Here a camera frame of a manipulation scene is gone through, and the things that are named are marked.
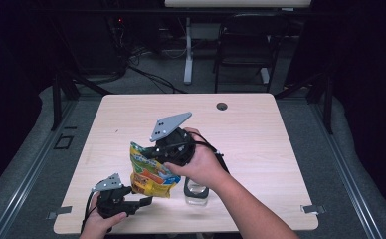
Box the dark computer tower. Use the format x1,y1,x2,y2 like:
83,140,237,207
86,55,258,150
65,14,128,76

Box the white desk top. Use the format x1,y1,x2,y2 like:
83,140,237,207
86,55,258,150
164,0,312,9

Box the black floor cables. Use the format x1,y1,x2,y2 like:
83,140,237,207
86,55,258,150
127,64,187,95

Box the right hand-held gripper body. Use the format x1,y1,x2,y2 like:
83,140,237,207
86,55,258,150
149,112,197,167

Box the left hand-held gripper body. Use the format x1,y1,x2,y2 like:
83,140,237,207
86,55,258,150
92,172,139,220

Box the glass jar with black lid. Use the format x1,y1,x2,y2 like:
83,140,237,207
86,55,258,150
183,176,211,207

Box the person's left hand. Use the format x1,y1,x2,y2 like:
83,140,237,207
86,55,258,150
79,193,128,239

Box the grey metal table bracket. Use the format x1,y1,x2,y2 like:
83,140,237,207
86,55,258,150
299,204,327,215
46,205,74,221

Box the person's right hand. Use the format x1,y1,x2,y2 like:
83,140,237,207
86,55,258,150
163,127,231,191

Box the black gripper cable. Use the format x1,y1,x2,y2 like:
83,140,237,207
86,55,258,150
80,189,98,234
189,131,231,174

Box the black folding chair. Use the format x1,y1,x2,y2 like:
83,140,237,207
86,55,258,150
213,13,290,94

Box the short white desk foot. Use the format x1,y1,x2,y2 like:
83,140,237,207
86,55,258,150
260,67,271,85

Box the black metal stand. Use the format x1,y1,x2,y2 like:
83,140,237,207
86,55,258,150
50,71,112,131
274,71,334,135

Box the aluminium floor rail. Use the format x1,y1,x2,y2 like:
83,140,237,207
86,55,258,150
308,99,386,239
0,99,80,239

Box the tall white desk leg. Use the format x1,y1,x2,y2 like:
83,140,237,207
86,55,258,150
183,16,195,86

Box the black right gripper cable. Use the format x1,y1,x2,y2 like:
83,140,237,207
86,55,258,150
189,131,231,174

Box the yellow snack packet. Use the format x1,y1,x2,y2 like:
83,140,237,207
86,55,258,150
129,141,182,199

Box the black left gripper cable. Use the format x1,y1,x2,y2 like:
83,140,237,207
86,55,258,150
80,189,98,234

